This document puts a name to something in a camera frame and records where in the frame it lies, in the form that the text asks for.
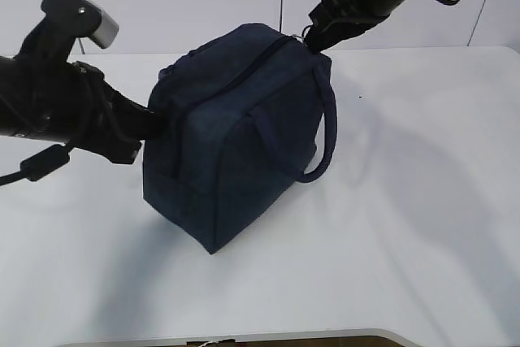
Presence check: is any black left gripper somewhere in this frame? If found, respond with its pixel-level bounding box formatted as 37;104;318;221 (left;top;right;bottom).
64;62;167;165

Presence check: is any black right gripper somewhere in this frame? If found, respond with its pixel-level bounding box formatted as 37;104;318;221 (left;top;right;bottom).
303;0;390;54

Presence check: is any navy blue lunch bag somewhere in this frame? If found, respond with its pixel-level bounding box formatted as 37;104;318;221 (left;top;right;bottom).
142;24;338;254

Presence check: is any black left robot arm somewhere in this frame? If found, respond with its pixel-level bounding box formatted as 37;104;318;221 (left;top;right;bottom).
1;58;166;164

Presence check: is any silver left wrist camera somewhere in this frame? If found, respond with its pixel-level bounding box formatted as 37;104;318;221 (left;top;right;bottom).
16;0;119;64

